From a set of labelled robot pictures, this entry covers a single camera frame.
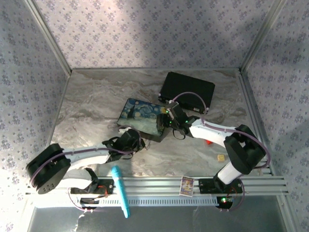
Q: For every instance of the red block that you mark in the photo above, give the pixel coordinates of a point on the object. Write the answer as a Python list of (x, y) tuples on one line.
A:
[(209, 143)]

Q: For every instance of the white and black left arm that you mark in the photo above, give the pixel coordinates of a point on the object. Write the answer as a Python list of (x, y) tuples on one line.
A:
[(48, 166)]

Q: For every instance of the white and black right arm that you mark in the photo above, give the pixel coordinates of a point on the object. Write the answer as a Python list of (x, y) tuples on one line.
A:
[(243, 149)]

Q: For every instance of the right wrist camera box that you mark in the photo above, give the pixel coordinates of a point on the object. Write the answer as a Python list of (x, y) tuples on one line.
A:
[(174, 110)]

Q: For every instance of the blue marker pen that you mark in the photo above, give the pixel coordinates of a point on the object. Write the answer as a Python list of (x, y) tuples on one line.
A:
[(119, 186)]

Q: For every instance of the starry night tin box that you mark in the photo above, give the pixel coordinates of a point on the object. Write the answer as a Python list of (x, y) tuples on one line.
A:
[(140, 116)]

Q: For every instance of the aluminium table edge rail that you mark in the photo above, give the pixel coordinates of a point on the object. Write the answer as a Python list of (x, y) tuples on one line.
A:
[(249, 101)]

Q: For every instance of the trading card in acrylic case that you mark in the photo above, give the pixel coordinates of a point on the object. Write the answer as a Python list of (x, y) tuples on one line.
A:
[(187, 186)]

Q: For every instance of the black ribbed case chrome corners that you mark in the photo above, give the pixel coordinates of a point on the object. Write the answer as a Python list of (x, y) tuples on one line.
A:
[(188, 87)]

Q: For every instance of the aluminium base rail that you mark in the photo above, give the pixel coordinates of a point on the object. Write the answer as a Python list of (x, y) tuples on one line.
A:
[(157, 184)]

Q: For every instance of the grey metal panel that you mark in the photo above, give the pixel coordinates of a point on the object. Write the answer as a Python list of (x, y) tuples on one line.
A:
[(169, 220)]

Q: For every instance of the small wooden cube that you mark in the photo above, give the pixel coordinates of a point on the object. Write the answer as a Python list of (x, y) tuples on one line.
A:
[(220, 158)]

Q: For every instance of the aluminium frame post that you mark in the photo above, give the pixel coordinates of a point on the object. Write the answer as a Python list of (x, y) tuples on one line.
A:
[(262, 36), (51, 38)]

